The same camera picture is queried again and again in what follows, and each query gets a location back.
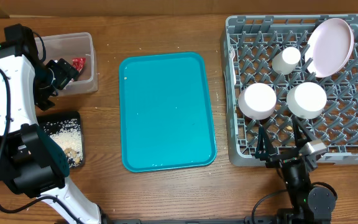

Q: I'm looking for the spilled white rice pile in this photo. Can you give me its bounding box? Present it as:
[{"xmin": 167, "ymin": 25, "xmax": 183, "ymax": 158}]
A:
[{"xmin": 40, "ymin": 118, "xmax": 84, "ymax": 168}]

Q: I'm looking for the white round plate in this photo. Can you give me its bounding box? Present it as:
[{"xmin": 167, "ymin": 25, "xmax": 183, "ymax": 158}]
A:
[{"xmin": 305, "ymin": 18, "xmax": 354, "ymax": 78}]

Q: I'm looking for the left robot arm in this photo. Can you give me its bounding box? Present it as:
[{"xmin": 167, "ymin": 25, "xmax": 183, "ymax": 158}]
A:
[{"xmin": 0, "ymin": 24, "xmax": 109, "ymax": 223}]

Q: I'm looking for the peanut shells pile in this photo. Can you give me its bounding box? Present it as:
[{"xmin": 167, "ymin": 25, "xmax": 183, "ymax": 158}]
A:
[{"xmin": 64, "ymin": 148, "xmax": 82, "ymax": 167}]

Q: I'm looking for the black plastic tray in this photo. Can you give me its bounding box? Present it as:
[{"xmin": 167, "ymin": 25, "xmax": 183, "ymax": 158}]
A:
[{"xmin": 37, "ymin": 111, "xmax": 85, "ymax": 169}]

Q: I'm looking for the clear plastic bin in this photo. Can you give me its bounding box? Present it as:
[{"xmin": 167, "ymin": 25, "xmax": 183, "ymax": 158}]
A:
[{"xmin": 32, "ymin": 32, "xmax": 98, "ymax": 96}]

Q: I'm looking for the pink bowl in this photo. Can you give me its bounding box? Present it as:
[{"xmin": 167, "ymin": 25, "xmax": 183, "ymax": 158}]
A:
[{"xmin": 238, "ymin": 83, "xmax": 277, "ymax": 120}]

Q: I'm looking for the red snack wrapper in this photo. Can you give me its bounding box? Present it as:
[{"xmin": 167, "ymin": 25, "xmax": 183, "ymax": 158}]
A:
[{"xmin": 72, "ymin": 57, "xmax": 86, "ymax": 73}]

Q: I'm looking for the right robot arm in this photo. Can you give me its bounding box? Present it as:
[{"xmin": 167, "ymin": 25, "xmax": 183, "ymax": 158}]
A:
[{"xmin": 250, "ymin": 118, "xmax": 338, "ymax": 223}]

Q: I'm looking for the white plastic fork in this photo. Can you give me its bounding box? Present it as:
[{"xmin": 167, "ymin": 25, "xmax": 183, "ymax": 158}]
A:
[{"xmin": 229, "ymin": 46, "xmax": 236, "ymax": 85}]

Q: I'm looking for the white plastic cup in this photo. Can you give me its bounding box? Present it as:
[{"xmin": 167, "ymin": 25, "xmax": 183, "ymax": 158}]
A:
[{"xmin": 272, "ymin": 47, "xmax": 301, "ymax": 75}]

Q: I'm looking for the white bowl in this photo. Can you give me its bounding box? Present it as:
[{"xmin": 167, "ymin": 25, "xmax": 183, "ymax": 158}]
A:
[{"xmin": 287, "ymin": 82, "xmax": 327, "ymax": 119}]

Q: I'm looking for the grey dishwasher rack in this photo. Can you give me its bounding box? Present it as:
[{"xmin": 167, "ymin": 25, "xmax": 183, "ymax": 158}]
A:
[{"xmin": 221, "ymin": 14, "xmax": 358, "ymax": 166}]

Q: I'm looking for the teal serving tray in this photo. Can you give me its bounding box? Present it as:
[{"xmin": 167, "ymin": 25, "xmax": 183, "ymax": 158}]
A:
[{"xmin": 119, "ymin": 52, "xmax": 217, "ymax": 172}]

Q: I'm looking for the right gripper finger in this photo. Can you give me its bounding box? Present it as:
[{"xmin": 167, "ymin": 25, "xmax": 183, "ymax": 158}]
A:
[
  {"xmin": 255, "ymin": 126, "xmax": 275, "ymax": 161},
  {"xmin": 291, "ymin": 117, "xmax": 314, "ymax": 146}
]

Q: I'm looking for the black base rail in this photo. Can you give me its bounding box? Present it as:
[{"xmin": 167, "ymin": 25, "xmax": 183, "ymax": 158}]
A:
[{"xmin": 110, "ymin": 216, "xmax": 285, "ymax": 224}]

